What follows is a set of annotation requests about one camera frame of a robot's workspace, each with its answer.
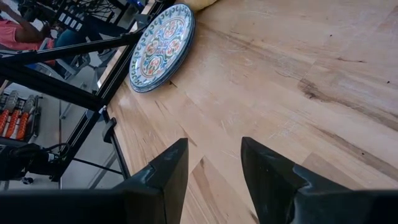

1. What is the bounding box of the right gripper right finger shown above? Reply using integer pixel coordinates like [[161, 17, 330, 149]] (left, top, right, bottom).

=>
[[240, 136, 398, 224]]

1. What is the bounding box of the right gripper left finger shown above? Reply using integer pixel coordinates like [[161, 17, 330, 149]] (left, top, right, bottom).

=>
[[0, 138, 190, 224]]

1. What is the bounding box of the floral patterned plate blue rim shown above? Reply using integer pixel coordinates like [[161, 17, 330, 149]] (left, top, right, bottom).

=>
[[128, 2, 197, 94]]

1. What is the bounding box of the orange grey parts rack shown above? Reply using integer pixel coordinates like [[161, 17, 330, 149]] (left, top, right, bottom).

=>
[[0, 89, 43, 142]]

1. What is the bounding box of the grey office chair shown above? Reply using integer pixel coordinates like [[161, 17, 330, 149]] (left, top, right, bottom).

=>
[[55, 52, 93, 80]]

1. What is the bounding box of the black rack with white labels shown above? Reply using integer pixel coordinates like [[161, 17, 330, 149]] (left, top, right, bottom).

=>
[[17, 0, 156, 35]]

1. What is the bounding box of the yellow checked cloth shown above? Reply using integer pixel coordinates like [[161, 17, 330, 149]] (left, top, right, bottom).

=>
[[183, 0, 219, 12]]

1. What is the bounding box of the person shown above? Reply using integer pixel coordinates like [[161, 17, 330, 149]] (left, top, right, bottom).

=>
[[0, 0, 90, 68]]

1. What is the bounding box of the black bracket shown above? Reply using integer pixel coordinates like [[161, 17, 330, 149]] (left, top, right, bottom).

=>
[[101, 116, 131, 180]]

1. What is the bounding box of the black frame leg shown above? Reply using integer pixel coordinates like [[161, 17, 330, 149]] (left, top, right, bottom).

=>
[[49, 107, 105, 183]]

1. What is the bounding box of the black table edge frame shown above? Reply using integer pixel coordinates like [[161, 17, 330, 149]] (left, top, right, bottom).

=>
[[95, 0, 177, 110]]

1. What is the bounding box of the black device with cables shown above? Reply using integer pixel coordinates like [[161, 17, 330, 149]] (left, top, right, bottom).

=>
[[0, 142, 72, 184]]

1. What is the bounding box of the black aluminium frame strut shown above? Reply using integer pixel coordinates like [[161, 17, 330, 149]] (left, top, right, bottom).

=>
[[0, 63, 105, 111], [0, 30, 147, 68]]

